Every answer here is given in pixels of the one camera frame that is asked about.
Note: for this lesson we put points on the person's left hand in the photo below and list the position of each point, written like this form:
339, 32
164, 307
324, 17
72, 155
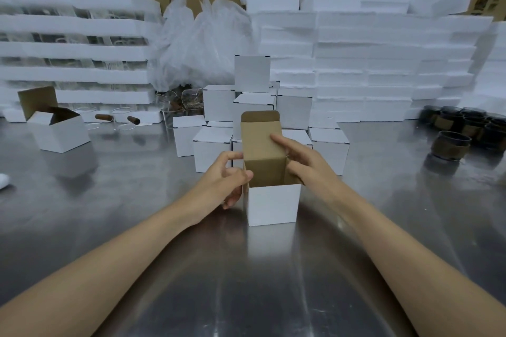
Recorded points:
213, 184

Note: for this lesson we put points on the group of dark glass jars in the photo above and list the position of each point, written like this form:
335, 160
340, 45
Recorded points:
450, 143

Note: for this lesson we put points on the person's right forearm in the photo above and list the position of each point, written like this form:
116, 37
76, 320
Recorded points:
415, 261

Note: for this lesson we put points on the stack of closed white cartons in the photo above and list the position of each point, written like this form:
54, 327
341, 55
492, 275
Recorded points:
213, 151

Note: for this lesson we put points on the person's left fingers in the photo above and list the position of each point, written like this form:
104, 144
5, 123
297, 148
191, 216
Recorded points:
237, 178

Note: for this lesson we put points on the white cardboard box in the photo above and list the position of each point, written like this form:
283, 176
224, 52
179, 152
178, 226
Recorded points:
272, 202

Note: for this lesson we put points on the stack of white foam blocks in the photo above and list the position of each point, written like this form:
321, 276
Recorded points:
375, 60

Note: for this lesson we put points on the clear glass cup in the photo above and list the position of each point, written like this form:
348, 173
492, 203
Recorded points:
193, 99
170, 105

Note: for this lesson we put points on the person's left forearm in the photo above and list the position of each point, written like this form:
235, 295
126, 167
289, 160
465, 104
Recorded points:
99, 273

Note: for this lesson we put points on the person's right hand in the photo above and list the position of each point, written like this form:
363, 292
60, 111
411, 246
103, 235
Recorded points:
314, 171

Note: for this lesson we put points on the white box with raised flap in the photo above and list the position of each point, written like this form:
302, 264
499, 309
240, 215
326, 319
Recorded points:
59, 133

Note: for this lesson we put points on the person's right thumb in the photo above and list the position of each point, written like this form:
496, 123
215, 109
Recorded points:
295, 173

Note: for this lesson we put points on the clear plastic bag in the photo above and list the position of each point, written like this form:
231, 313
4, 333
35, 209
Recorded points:
197, 40

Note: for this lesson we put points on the stack of foam trays with glasses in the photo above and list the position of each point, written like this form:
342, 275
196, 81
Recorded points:
71, 48

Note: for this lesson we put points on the small white object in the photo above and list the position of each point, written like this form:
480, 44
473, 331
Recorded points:
3, 181

